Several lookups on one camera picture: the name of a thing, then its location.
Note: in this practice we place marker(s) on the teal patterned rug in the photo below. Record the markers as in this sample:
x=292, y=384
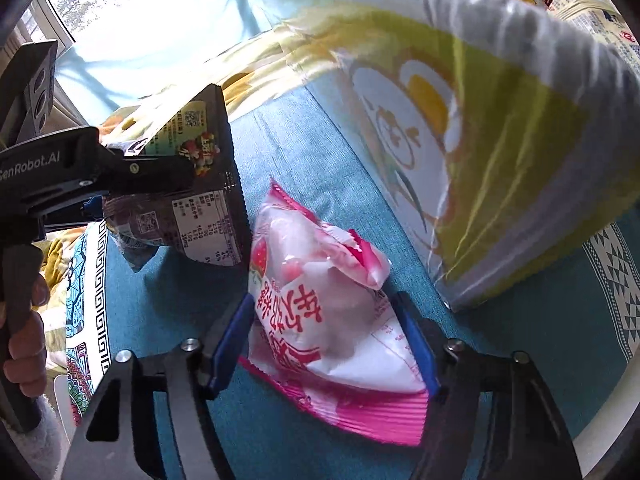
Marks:
x=82, y=310

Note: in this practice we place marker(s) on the person's left hand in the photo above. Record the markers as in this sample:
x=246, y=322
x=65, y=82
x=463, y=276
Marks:
x=30, y=350

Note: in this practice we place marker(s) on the pink white strawberry packet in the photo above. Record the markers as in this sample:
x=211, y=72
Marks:
x=325, y=320

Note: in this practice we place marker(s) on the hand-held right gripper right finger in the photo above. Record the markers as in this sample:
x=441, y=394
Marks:
x=422, y=355

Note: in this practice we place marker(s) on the light blue bedsheet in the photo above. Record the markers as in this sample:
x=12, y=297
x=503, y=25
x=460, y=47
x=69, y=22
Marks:
x=165, y=40

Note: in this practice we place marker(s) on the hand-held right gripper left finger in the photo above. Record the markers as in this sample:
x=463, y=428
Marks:
x=232, y=345

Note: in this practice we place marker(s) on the black white geometric cloth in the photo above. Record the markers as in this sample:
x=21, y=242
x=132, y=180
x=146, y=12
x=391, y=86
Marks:
x=617, y=280

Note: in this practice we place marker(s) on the dark brown snack packet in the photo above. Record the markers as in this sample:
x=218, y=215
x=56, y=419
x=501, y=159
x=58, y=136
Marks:
x=210, y=220

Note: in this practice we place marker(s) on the white red printed packet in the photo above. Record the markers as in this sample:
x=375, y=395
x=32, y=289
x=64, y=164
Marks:
x=595, y=15

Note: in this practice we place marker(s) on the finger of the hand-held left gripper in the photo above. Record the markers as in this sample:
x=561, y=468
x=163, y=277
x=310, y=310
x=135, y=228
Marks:
x=92, y=206
x=155, y=172

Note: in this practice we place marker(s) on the teal tablecloth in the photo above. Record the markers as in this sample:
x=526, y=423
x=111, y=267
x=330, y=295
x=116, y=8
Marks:
x=310, y=160

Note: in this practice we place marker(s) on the yellow-green printed bag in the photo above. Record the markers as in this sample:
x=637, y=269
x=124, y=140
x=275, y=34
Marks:
x=500, y=150

